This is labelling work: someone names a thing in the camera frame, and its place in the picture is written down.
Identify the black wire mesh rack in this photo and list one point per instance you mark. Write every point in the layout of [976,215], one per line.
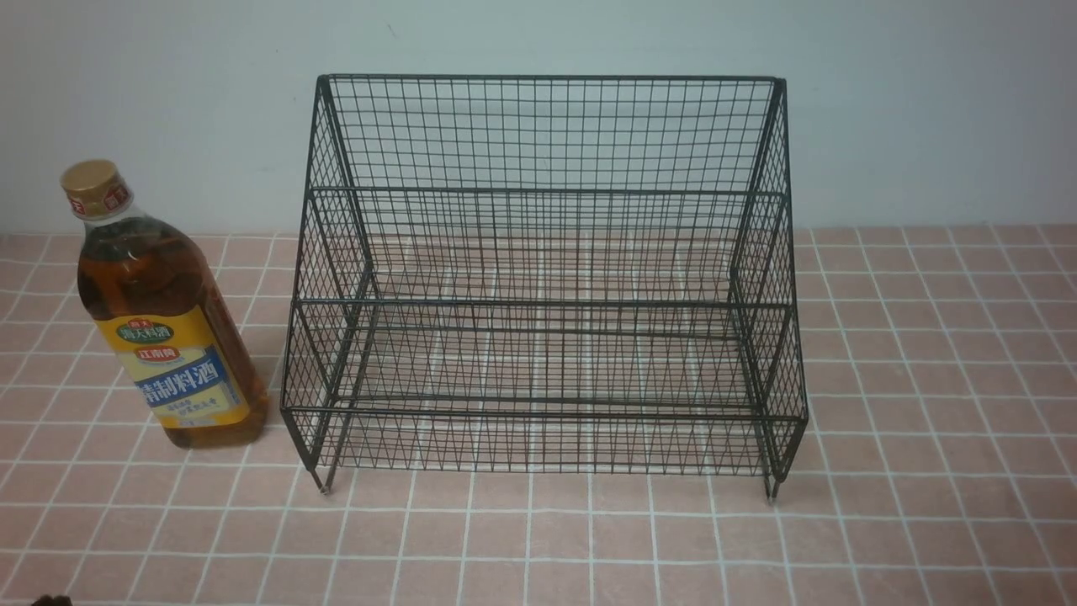
[573,274]

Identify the cooking wine bottle yellow label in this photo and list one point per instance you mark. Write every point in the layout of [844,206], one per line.
[154,299]

